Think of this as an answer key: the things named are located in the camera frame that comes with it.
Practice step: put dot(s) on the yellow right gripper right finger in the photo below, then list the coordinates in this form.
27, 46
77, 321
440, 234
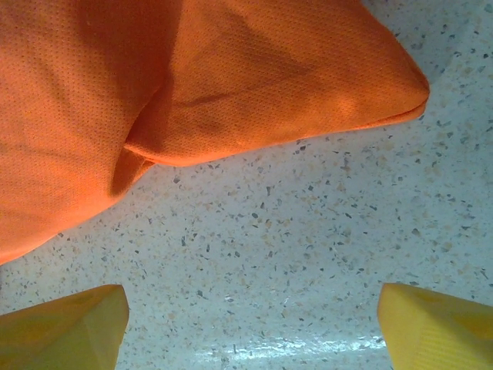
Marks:
443, 335

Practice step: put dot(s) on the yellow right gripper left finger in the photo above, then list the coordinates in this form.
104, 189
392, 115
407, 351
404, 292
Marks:
58, 335

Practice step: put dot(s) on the orange t-shirt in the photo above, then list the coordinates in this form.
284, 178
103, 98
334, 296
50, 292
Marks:
115, 77

